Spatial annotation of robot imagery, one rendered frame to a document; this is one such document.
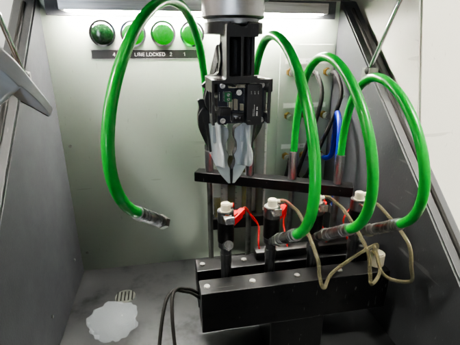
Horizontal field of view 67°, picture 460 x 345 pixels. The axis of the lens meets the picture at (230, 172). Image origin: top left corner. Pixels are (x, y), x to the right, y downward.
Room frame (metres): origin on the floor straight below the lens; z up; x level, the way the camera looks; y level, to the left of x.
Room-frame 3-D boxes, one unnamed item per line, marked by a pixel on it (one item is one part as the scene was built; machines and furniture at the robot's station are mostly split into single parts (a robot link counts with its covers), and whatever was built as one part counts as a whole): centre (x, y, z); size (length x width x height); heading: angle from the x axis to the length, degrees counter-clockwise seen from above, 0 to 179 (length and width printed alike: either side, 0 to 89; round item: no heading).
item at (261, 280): (0.54, -0.11, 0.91); 0.34 x 0.10 x 0.15; 101
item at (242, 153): (0.46, -0.02, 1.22); 0.06 x 0.03 x 0.09; 11
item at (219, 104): (0.45, -0.01, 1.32); 0.09 x 0.08 x 0.12; 11
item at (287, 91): (0.82, -0.18, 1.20); 0.13 x 0.03 x 0.31; 101
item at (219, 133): (0.45, 0.01, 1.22); 0.06 x 0.03 x 0.09; 11
